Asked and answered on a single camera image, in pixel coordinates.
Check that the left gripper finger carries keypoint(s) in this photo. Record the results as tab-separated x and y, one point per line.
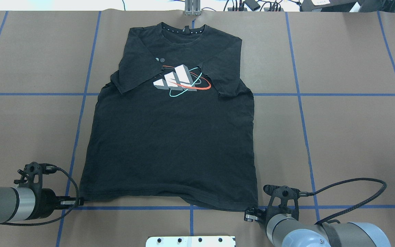
66	205
68	199

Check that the aluminium frame post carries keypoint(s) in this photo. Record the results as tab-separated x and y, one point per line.
192	7

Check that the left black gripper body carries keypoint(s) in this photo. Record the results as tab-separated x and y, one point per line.
47	201

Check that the black graphic t-shirt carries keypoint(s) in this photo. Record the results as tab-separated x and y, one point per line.
175	120

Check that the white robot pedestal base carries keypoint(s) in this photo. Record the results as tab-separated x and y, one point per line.
191	241

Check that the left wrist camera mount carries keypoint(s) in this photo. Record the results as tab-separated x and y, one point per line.
32	175

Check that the black power adapter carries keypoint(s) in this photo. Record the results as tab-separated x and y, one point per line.
252	4

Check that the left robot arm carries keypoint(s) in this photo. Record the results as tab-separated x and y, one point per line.
21	203

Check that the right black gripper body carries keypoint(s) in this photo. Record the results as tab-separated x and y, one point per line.
262	216

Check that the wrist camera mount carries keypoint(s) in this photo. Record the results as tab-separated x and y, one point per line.
280	195
32	175

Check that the black box with label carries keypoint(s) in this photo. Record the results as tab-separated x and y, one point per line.
327	5

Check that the orange black connector strip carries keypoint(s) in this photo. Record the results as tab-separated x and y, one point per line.
238	8

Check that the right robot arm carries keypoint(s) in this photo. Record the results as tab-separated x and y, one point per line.
283	229

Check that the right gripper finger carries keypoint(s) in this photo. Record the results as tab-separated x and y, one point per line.
250	217
252	210

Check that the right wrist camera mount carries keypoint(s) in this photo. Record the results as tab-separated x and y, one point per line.
280	195

